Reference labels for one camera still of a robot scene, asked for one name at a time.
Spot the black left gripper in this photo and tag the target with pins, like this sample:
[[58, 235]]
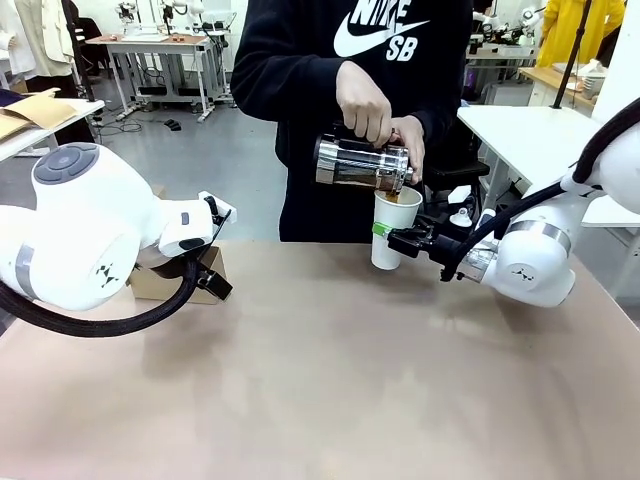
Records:
[[217, 286]]

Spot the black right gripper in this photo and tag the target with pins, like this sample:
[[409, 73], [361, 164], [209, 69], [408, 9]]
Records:
[[447, 250]]

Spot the white paper cup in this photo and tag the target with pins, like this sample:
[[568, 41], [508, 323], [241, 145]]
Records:
[[395, 212]]

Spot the glass steel french press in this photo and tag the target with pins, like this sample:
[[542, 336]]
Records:
[[350, 160]]

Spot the person's right forearm black sleeve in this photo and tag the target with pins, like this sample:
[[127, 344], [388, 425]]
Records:
[[285, 90]]

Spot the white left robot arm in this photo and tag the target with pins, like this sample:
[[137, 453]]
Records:
[[75, 225]]

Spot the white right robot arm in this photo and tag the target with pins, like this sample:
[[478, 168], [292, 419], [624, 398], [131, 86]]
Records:
[[530, 260]]

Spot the person's left forearm black sleeve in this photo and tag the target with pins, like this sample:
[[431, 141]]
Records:
[[442, 110]]

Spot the brown cardboard cup carrier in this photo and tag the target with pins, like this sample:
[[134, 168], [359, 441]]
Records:
[[160, 290]]

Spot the person's left hand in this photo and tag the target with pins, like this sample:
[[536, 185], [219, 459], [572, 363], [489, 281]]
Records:
[[412, 137]]

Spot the person's right hand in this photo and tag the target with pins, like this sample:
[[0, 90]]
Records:
[[365, 110]]

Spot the black office chair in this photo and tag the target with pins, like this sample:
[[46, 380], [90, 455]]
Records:
[[457, 172]]

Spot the person's torso black hoodie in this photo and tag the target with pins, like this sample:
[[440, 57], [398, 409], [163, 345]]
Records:
[[310, 210]]

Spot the white side table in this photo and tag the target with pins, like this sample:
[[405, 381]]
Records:
[[525, 140]]

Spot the wooden top table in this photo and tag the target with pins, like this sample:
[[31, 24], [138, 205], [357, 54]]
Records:
[[550, 77]]

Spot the white stacked items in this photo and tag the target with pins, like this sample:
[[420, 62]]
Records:
[[595, 80]]

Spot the black tripod pole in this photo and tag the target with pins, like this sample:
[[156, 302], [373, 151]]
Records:
[[570, 55]]

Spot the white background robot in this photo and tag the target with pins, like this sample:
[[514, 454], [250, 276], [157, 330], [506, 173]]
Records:
[[131, 15], [529, 22], [182, 10]]

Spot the white table with cardboard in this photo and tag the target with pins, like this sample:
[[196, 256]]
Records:
[[30, 137]]

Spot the flat brown cardboard sheets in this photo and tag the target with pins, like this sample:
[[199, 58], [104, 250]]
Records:
[[35, 112]]

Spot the person in yellow coat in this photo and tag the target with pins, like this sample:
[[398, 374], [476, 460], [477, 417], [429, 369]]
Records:
[[570, 30]]

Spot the black stand pole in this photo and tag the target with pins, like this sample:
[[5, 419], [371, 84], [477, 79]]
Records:
[[80, 50]]

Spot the person in white coat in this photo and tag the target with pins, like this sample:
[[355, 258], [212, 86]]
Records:
[[42, 35]]

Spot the black left wrist camera bracket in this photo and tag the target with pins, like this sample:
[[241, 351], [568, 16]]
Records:
[[222, 215]]

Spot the white frame workbench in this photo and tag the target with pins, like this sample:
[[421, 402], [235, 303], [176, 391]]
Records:
[[160, 45]]

